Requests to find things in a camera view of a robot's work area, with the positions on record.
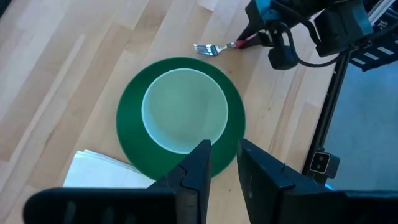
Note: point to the light green bowl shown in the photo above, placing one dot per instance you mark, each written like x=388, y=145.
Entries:
x=183, y=109

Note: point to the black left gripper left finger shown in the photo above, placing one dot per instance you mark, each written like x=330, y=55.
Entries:
x=192, y=186

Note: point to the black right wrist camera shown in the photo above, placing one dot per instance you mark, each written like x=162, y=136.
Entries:
x=282, y=56

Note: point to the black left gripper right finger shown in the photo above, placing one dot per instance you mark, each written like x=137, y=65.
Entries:
x=261, y=186

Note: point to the dark green plate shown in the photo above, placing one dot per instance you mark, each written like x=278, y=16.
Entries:
x=130, y=124

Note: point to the black table frame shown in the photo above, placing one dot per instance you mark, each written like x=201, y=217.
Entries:
x=329, y=102

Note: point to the white folded napkin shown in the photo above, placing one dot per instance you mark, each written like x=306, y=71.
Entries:
x=99, y=171

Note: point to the silver aluminium bracket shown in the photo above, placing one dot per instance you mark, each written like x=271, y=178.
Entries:
x=381, y=11

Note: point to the black table-level camera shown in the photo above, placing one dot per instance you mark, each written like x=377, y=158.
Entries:
x=323, y=163

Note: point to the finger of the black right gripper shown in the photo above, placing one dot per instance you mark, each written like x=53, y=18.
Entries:
x=265, y=40
x=253, y=23

